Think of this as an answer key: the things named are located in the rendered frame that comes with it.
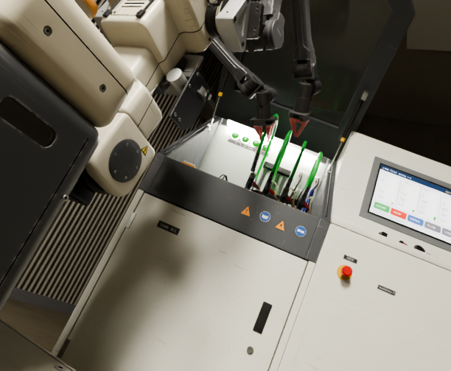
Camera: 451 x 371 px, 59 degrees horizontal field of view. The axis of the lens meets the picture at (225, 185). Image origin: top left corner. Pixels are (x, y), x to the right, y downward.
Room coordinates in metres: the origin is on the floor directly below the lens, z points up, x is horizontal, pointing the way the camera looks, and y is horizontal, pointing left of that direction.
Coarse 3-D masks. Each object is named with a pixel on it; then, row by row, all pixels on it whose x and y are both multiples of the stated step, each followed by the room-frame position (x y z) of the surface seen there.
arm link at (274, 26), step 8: (264, 0) 0.93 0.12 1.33; (272, 0) 0.91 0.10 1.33; (280, 0) 0.94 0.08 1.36; (264, 8) 0.92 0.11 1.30; (272, 8) 0.91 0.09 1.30; (280, 8) 0.95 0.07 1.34; (272, 16) 0.92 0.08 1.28; (280, 16) 0.91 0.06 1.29; (272, 24) 0.90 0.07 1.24; (280, 24) 0.92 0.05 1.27; (264, 32) 0.91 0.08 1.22; (272, 32) 0.90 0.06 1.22; (280, 32) 0.93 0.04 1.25; (264, 40) 0.92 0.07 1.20; (272, 40) 0.91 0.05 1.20; (280, 40) 0.94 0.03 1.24; (272, 48) 0.94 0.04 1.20
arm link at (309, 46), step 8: (296, 0) 1.06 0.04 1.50; (304, 0) 1.05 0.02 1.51; (296, 8) 1.08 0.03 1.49; (304, 8) 1.07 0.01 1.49; (296, 16) 1.09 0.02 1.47; (304, 16) 1.08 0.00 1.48; (296, 24) 1.11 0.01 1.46; (304, 24) 1.10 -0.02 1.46; (296, 32) 1.13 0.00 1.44; (304, 32) 1.11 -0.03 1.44; (296, 40) 1.14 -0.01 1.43; (304, 40) 1.13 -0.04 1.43; (296, 48) 1.16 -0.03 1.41; (304, 48) 1.14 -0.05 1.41; (312, 48) 1.16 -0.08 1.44; (296, 56) 1.18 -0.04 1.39; (304, 56) 1.16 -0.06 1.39; (312, 56) 1.17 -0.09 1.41; (296, 64) 1.19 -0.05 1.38; (304, 64) 1.18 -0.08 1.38; (296, 72) 1.21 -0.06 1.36; (304, 72) 1.20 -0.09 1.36
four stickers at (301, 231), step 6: (246, 210) 1.40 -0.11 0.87; (252, 210) 1.40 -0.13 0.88; (264, 216) 1.39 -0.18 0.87; (270, 216) 1.39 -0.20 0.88; (276, 222) 1.39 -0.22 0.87; (282, 222) 1.38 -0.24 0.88; (282, 228) 1.38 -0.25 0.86; (300, 228) 1.37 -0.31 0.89; (306, 228) 1.37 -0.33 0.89; (300, 234) 1.37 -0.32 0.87
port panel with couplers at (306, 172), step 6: (300, 168) 1.91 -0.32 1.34; (306, 168) 1.91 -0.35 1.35; (300, 174) 1.89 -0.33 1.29; (306, 174) 1.91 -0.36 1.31; (318, 174) 1.90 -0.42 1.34; (294, 180) 1.92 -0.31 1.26; (306, 180) 1.91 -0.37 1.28; (294, 186) 1.91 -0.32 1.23; (300, 186) 1.91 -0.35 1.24; (312, 186) 1.90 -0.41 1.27; (300, 192) 1.91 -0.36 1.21; (312, 198) 1.90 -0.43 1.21; (288, 204) 1.91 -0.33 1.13
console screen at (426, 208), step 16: (384, 160) 1.66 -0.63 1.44; (384, 176) 1.63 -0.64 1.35; (400, 176) 1.63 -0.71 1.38; (416, 176) 1.63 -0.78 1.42; (368, 192) 1.61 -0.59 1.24; (384, 192) 1.61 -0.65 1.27; (400, 192) 1.61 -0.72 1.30; (416, 192) 1.61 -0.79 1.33; (432, 192) 1.60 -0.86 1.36; (448, 192) 1.60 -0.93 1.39; (368, 208) 1.59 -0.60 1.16; (384, 208) 1.59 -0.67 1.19; (400, 208) 1.59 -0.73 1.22; (416, 208) 1.59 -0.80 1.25; (432, 208) 1.58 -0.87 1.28; (448, 208) 1.58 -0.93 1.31; (384, 224) 1.57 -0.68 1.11; (400, 224) 1.57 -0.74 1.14; (416, 224) 1.56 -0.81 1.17; (432, 224) 1.56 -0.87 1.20; (448, 224) 1.56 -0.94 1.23; (432, 240) 1.54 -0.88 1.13; (448, 240) 1.54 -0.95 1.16
